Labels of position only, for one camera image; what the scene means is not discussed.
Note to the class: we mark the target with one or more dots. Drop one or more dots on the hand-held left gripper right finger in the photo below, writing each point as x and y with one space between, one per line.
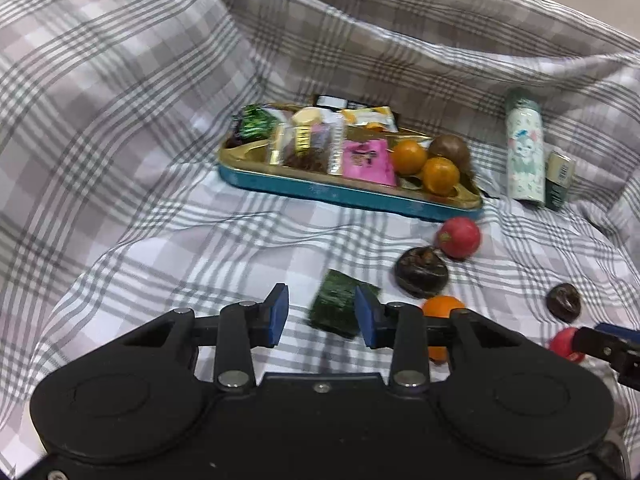
365 321

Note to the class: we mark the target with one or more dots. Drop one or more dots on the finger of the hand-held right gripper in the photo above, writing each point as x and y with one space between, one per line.
602 344

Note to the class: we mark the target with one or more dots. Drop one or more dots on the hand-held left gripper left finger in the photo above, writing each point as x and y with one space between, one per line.
277 316

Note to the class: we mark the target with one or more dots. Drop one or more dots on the dark green square packet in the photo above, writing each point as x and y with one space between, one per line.
332 305

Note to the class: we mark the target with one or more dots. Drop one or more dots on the red round fruit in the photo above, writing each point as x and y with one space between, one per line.
460 237
561 342

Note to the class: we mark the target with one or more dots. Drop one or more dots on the teal and gold tin tray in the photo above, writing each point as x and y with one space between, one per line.
320 191

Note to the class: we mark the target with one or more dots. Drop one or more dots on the small dark brown fruit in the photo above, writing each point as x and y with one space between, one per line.
563 302

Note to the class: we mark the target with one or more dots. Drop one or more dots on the large dark brown fruit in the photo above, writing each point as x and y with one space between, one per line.
421 272

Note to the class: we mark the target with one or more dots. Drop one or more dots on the small orange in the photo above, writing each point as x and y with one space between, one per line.
407 156
442 306
440 176

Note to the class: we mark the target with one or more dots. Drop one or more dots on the pink snack packet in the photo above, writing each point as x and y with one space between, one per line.
367 161

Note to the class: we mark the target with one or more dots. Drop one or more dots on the clear packet with dark contents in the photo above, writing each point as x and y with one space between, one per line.
305 149

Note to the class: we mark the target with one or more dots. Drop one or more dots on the small green box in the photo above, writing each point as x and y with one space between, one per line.
559 180

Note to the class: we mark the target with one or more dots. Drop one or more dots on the brown round fruit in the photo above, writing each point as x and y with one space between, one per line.
450 147

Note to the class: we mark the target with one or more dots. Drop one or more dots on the shiny green snack packet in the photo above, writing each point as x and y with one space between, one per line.
252 122

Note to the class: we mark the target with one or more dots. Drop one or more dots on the grey plaid bed sheet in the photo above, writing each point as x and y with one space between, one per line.
150 160

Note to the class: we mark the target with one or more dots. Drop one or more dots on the round pale yellow snack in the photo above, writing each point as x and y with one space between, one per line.
306 116

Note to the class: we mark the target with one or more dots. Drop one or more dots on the orange and white snack packet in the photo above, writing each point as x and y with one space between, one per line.
367 116

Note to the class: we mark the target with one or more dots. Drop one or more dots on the white cartoon print bottle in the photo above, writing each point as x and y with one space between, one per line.
524 150

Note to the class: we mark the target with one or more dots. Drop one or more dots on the black and white packet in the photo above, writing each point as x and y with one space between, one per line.
330 101

